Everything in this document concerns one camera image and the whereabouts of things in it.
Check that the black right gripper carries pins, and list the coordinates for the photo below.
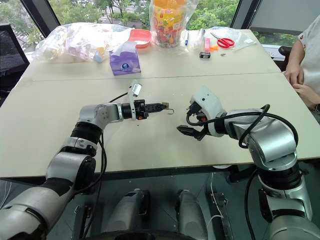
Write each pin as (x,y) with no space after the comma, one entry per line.
(200,120)

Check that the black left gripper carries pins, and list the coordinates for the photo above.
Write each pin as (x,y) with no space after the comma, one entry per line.
(140,108)

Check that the small metal hook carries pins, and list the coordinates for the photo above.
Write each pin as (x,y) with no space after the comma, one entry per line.
(165,103)

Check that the person's right forearm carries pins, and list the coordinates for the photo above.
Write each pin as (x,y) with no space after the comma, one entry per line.
(295,56)

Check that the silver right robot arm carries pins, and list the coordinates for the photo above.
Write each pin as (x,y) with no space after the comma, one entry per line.
(270,135)

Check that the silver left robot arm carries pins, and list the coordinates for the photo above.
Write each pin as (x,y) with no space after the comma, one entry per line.
(100,113)

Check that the person's right hand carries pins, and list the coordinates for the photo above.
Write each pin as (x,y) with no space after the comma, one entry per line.
(295,75)

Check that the person's left hand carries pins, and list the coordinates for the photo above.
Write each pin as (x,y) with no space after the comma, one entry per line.
(306,93)

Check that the purple tissue box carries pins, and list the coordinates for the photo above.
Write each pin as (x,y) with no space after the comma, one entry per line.
(125,62)

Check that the black table leg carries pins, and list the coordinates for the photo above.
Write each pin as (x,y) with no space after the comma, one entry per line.
(241,172)

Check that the small black box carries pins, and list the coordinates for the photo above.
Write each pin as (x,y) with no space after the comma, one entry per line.
(204,55)

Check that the pink plastic tray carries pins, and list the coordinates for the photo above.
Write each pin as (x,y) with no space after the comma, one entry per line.
(140,37)

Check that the blue pen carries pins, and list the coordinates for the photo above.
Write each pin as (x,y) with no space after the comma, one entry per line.
(186,38)

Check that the blue and yellow tube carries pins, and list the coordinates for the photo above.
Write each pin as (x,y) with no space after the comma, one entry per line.
(98,57)

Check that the grey rounded robot leg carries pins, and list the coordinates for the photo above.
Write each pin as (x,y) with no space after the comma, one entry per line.
(130,212)
(190,215)

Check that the pink highlighter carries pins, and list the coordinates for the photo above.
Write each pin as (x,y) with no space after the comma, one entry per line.
(207,43)

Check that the small orange plastic piece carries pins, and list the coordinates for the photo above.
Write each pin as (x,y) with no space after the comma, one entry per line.
(213,48)

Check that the clear plastic tube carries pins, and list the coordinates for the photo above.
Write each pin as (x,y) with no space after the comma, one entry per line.
(200,37)

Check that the bag of colourful snacks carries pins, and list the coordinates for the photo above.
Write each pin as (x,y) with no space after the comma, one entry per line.
(168,25)

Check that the clear bag around candy jar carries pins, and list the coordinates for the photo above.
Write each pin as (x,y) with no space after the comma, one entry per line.
(190,27)

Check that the large clear bag of packets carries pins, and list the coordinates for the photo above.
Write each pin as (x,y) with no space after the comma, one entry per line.
(72,42)

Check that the flat clear plastic bag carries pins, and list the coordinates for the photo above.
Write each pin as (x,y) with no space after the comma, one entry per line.
(243,37)

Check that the black chair armrest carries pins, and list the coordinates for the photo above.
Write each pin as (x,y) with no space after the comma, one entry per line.
(283,53)

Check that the black window pillar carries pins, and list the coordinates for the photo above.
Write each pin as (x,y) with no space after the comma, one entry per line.
(242,12)
(37,15)

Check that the dark wrist watch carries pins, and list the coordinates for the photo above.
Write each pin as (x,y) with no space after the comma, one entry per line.
(318,107)

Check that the person in white shirt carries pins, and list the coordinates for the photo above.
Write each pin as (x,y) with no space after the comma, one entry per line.
(311,55)

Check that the black mesh office chair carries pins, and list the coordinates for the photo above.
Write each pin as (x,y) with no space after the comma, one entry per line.
(11,55)

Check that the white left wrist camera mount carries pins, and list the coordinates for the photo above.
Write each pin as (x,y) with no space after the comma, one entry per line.
(132,96)

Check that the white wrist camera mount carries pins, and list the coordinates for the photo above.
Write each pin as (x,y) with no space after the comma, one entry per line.
(208,101)
(132,96)

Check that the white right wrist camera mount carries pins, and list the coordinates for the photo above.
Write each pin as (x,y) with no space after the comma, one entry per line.
(208,101)

